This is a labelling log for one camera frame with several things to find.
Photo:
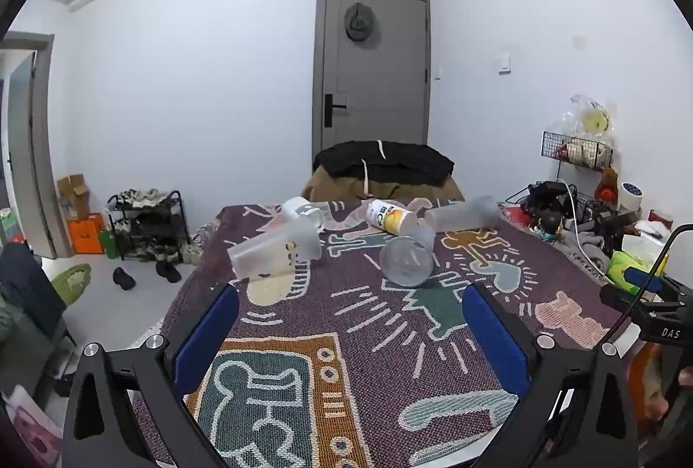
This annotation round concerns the pink bag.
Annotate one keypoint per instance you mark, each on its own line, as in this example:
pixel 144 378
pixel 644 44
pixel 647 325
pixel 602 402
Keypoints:
pixel 30 424

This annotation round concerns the green bottle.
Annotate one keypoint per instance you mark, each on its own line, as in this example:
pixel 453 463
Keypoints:
pixel 108 243

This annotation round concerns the tall frosted plastic cup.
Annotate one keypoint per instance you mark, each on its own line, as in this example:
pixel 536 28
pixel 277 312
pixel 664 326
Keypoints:
pixel 270 251

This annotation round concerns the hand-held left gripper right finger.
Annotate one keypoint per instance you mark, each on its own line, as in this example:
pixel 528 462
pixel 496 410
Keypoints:
pixel 490 332

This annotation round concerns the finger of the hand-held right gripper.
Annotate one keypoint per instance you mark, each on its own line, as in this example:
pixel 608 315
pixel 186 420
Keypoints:
pixel 641 279

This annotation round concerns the clear plastic cup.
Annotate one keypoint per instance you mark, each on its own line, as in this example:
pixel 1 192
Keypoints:
pixel 406 262

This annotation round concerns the dark clothes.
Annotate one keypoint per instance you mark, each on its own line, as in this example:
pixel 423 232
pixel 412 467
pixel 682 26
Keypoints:
pixel 24 294

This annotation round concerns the small white wall switch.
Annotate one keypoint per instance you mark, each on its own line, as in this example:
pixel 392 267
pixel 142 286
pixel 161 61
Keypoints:
pixel 437 73

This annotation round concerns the green tissue pack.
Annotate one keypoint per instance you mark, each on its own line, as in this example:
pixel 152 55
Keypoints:
pixel 631 265

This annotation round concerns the clear plastic bag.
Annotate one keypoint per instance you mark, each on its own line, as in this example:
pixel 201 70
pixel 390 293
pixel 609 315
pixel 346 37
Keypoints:
pixel 590 116

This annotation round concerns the orange box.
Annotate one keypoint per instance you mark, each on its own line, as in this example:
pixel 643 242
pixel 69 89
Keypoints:
pixel 85 234

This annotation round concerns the printed blanket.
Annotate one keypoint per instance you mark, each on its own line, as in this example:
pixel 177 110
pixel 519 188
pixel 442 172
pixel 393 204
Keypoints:
pixel 352 338

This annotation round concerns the white light switch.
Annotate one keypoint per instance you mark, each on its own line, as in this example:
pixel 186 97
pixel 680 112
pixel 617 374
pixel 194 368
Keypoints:
pixel 504 63

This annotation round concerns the green hat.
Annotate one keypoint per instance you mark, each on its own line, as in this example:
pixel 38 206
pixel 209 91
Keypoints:
pixel 360 23

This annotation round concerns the white and yellow can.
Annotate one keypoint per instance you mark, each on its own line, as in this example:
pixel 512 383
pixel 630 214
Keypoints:
pixel 390 216

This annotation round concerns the black shoe rack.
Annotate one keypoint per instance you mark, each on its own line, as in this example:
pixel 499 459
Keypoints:
pixel 146 229

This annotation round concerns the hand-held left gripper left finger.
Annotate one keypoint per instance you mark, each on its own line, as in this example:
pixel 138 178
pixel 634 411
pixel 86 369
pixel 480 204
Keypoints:
pixel 208 332

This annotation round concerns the black clothing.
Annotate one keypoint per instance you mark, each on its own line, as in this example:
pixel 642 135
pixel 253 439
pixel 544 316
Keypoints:
pixel 384 162

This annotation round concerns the beige shoes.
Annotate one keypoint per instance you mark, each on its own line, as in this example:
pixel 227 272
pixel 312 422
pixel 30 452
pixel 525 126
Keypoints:
pixel 194 248

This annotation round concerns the grey cloth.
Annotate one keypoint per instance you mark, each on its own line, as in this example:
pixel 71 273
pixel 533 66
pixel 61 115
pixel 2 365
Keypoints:
pixel 593 243

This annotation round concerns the black shoe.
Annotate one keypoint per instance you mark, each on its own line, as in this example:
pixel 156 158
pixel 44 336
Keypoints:
pixel 124 278
pixel 169 271

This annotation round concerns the cardboard box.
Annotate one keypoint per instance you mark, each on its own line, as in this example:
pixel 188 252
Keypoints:
pixel 74 194

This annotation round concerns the grey open door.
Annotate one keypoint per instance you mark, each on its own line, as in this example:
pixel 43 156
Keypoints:
pixel 32 143

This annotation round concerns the frosted cup with white lid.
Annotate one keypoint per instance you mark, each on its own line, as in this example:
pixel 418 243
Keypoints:
pixel 300 210

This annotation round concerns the beige upholstered bench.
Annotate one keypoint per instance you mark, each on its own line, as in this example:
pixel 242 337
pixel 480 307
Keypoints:
pixel 335 189

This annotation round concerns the brown toy bear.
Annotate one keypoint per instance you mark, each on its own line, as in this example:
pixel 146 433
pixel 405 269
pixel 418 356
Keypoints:
pixel 609 181

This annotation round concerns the black bag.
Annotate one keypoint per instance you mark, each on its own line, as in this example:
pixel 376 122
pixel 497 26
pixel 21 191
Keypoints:
pixel 544 200

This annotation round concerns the green slipper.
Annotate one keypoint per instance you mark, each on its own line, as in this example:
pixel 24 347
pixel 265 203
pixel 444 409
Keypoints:
pixel 71 281

